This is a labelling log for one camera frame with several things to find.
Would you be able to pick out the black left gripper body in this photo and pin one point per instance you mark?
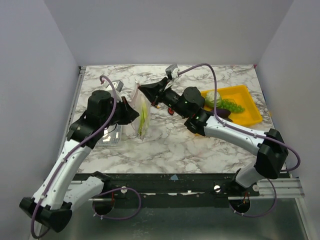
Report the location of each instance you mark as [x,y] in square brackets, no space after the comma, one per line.
[105,119]

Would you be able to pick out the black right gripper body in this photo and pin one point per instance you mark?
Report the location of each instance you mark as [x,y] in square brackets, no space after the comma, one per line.
[158,92]

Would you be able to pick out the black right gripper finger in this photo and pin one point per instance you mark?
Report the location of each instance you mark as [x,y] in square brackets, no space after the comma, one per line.
[155,99]
[153,88]

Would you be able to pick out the clear zip top bag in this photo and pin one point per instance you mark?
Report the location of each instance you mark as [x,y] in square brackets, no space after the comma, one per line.
[140,104]

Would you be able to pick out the green celery stalk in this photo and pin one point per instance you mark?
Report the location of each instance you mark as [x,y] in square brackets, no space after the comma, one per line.
[143,116]

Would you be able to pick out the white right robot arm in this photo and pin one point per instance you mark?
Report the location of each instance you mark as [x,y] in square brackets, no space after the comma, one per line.
[268,147]

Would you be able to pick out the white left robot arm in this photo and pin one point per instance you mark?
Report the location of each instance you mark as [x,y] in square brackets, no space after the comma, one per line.
[52,205]

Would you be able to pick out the red black utility knife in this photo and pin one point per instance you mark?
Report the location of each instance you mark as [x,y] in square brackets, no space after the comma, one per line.
[170,111]

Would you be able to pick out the pale green cabbage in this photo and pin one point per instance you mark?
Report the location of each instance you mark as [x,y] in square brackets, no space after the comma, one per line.
[211,100]

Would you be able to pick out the clear plastic screw box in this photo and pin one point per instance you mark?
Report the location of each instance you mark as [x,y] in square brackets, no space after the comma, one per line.
[111,136]

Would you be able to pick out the purple eggplant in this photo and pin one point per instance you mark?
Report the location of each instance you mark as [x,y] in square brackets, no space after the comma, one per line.
[223,113]

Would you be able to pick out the green grape bunch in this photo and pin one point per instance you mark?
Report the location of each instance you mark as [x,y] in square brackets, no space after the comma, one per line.
[232,106]

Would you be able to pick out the yellow plastic tray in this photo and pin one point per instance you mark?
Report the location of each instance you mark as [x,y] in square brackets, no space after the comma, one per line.
[241,95]

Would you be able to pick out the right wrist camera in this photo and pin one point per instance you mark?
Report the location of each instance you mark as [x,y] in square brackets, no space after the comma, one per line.
[172,71]

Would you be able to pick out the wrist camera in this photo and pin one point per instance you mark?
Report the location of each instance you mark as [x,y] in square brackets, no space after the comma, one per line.
[117,84]
[172,71]

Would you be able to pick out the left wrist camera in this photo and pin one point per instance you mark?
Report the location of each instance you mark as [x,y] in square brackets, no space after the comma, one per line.
[117,84]

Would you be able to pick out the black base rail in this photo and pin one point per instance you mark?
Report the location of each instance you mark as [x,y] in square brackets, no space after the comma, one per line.
[159,190]

